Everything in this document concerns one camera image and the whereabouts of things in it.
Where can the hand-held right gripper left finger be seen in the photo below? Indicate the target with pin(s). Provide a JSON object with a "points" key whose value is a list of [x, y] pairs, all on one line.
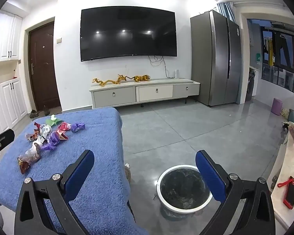
{"points": [[79, 173]]}

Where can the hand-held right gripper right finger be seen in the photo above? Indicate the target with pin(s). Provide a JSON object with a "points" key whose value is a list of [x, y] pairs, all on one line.
{"points": [[209, 173]]}

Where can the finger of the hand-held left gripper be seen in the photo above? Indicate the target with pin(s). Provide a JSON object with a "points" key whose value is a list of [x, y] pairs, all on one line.
{"points": [[3, 137]]}

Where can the white round waste bin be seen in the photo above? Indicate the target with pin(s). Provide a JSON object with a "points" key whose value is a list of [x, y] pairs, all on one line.
{"points": [[181, 191]]}

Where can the purple wrapper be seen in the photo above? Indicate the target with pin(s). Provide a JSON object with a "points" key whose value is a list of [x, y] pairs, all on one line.
{"points": [[48, 146], [54, 137], [78, 126]]}

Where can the brown red candy wrapper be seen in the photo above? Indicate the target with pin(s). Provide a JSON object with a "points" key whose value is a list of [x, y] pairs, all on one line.
{"points": [[31, 136]]}

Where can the dark red snack wrapper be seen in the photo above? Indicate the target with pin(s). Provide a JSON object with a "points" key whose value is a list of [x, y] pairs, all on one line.
{"points": [[23, 167]]}

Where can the white base cabinets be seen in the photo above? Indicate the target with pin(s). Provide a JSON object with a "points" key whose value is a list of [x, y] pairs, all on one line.
{"points": [[7, 102]]}

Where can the brown clear wrapper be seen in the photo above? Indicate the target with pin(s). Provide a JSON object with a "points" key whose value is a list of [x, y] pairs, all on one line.
{"points": [[33, 156]]}

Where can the dark shoe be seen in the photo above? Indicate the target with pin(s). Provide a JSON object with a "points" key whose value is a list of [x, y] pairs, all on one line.
{"points": [[33, 113], [46, 110]]}

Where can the blue fluffy blanket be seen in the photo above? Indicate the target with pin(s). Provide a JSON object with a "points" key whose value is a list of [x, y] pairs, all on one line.
{"points": [[100, 139]]}

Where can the pink folded wrapper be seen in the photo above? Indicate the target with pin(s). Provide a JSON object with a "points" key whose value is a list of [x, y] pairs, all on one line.
{"points": [[63, 136]]}

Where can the silver foil wrapper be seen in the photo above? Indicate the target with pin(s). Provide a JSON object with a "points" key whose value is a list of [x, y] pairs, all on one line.
{"points": [[45, 129]]}

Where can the pink red snack wrapper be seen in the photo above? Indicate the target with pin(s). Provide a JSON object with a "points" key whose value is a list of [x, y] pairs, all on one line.
{"points": [[63, 127]]}

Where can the green crumpled wrapper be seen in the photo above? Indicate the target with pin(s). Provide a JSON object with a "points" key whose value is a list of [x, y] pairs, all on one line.
{"points": [[53, 120]]}

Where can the white side table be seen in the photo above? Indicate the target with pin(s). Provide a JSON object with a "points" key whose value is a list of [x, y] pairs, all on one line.
{"points": [[288, 166]]}

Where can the brown entrance door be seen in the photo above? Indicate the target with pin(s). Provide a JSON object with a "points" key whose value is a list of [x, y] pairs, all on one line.
{"points": [[43, 66]]}

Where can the phone with red case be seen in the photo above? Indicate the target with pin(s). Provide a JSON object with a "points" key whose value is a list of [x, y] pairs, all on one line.
{"points": [[290, 193]]}

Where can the purple small bin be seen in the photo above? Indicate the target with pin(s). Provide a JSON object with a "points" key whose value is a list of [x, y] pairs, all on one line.
{"points": [[276, 106]]}

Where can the grey washing machine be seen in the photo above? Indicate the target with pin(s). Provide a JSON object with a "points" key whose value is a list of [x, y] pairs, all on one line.
{"points": [[250, 85]]}

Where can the golden dragon figurine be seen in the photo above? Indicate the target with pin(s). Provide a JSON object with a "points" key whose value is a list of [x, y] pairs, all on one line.
{"points": [[110, 80]]}

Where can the white television cabinet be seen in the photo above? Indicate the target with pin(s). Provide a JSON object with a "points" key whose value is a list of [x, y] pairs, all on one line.
{"points": [[147, 91]]}

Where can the white upright device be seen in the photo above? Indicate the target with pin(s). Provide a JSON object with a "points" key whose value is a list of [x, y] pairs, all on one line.
{"points": [[176, 74]]}

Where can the golden tiger figurine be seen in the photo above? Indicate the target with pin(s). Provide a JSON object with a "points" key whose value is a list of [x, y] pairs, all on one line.
{"points": [[141, 78]]}

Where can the grey refrigerator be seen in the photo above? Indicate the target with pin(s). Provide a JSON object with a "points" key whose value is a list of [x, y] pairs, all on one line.
{"points": [[215, 58]]}

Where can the hanging clothes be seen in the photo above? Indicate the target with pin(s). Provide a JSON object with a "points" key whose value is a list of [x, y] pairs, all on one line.
{"points": [[284, 51]]}

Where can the blue curtain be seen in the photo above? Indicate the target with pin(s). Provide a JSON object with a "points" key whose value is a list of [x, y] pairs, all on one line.
{"points": [[226, 11]]}

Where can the white wall cabinets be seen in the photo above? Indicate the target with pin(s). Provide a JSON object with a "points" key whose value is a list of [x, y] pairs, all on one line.
{"points": [[3, 36]]}

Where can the black wall television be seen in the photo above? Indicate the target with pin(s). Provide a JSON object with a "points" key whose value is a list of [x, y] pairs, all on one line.
{"points": [[127, 33]]}

